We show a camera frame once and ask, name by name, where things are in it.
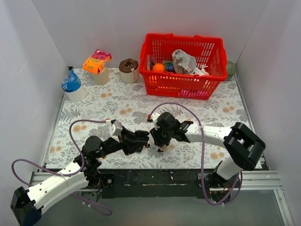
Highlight black taped earbud charging case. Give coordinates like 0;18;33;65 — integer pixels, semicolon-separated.
137;142;150;153

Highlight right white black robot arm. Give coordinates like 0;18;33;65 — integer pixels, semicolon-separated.
148;112;266;188

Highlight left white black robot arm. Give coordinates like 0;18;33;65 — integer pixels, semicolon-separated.
10;126;149;226

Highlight floral patterned table mat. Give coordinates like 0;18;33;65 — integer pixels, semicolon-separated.
45;68;249;170

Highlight orange fruit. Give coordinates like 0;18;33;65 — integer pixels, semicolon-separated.
152;63;165;73

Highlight green blue packet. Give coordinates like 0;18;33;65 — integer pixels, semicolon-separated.
163;60;174;73

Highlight red plastic shopping basket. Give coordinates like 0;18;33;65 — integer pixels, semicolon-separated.
139;33;227;100

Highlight brown topped paper cup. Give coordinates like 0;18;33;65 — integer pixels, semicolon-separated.
119;58;140;83

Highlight white pump bottle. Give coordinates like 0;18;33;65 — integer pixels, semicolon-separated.
189;65;209;76

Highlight beige cup under snack box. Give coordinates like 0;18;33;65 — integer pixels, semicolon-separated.
92;67;110;85

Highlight white cup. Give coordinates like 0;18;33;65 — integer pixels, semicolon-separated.
64;84;87;102

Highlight orange pink snack box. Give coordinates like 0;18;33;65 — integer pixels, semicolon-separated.
83;49;112;74

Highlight blue wrapper on white cup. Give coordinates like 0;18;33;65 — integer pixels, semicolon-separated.
61;70;81;93

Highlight green ball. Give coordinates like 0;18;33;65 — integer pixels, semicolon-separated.
226;61;236;81

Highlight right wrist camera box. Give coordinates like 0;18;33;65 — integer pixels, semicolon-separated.
147;113;161;130

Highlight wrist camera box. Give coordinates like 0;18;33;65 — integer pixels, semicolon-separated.
105;118;123;143
147;113;161;130

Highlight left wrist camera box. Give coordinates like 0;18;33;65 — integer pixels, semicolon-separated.
105;118;123;143

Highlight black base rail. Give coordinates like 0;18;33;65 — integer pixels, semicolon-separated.
79;168;243;200

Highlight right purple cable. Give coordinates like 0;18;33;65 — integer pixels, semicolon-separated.
150;103;243;207

